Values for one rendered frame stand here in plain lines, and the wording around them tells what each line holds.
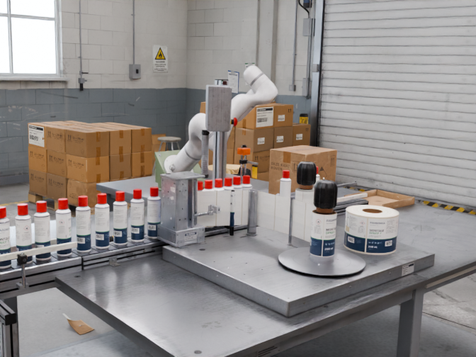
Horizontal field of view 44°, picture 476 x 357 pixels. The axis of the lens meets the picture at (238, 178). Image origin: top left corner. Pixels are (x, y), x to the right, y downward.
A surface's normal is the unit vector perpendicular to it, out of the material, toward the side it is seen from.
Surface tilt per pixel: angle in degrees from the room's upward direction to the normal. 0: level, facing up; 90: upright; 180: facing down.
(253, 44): 90
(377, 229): 90
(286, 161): 90
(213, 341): 0
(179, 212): 90
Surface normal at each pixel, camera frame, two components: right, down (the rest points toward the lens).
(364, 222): -0.51, 0.15
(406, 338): -0.76, 0.10
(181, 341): 0.03, -0.98
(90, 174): 0.72, 0.16
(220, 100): 0.10, 0.18
